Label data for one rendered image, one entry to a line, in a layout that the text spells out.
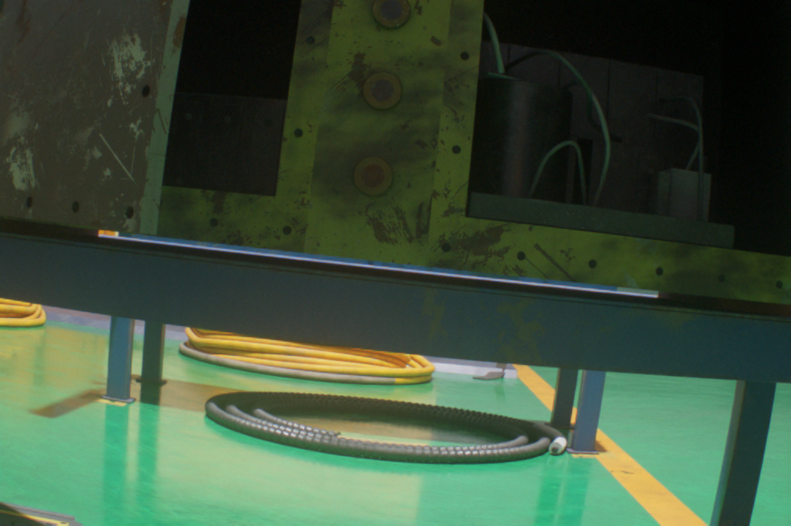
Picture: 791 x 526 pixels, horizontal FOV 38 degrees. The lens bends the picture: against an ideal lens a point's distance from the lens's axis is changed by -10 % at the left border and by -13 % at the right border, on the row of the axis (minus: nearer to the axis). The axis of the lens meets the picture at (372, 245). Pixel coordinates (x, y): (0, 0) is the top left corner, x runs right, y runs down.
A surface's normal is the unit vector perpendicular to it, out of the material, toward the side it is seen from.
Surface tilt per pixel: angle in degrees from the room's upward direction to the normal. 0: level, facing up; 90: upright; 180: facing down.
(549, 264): 90
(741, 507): 90
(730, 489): 90
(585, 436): 90
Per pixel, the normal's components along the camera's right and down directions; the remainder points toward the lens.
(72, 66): -0.61, -0.07
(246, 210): -0.04, 0.00
